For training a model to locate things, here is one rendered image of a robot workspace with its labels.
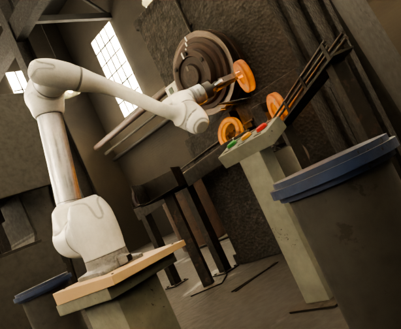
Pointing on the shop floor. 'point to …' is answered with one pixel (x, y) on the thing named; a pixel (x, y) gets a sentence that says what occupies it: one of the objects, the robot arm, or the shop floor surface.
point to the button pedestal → (281, 213)
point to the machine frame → (280, 41)
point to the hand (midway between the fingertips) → (242, 73)
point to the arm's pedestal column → (136, 309)
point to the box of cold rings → (16, 284)
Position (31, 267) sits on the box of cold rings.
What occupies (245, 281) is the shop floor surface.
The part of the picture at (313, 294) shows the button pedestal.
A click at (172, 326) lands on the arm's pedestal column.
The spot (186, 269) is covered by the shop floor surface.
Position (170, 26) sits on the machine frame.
